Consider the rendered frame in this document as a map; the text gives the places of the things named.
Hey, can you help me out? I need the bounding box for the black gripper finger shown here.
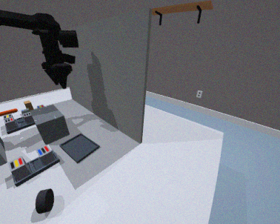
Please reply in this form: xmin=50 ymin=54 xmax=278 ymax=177
xmin=53 ymin=72 xmax=71 ymax=89
xmin=44 ymin=69 xmax=59 ymax=85

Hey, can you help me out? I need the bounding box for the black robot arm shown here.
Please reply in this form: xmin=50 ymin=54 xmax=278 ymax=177
xmin=0 ymin=10 xmax=79 ymax=64

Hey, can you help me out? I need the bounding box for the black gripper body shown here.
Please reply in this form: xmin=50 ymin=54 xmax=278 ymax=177
xmin=41 ymin=47 xmax=73 ymax=73

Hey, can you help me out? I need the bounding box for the dark grey cylinder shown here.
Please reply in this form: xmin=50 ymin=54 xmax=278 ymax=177
xmin=35 ymin=188 xmax=54 ymax=214

